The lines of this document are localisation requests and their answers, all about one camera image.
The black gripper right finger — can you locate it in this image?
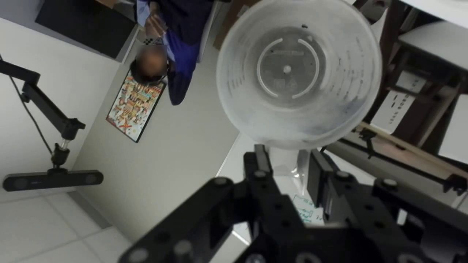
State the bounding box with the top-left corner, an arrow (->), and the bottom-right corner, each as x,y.
307,150 -> 468,263

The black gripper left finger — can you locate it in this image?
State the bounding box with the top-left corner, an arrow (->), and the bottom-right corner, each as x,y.
118,144 -> 310,263

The translucent plastic measuring jug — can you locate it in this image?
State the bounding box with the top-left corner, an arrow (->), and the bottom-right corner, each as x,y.
216,0 -> 383,178

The colourful poster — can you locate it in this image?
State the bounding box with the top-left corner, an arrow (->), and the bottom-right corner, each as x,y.
105,71 -> 166,143

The wooden shelf unit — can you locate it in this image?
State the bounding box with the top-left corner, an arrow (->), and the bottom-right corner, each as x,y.
329,0 -> 468,194

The seated person in blue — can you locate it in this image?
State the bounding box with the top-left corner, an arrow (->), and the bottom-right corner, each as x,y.
136,0 -> 213,105

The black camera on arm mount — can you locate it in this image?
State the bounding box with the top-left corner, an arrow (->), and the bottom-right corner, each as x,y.
0,54 -> 105,193

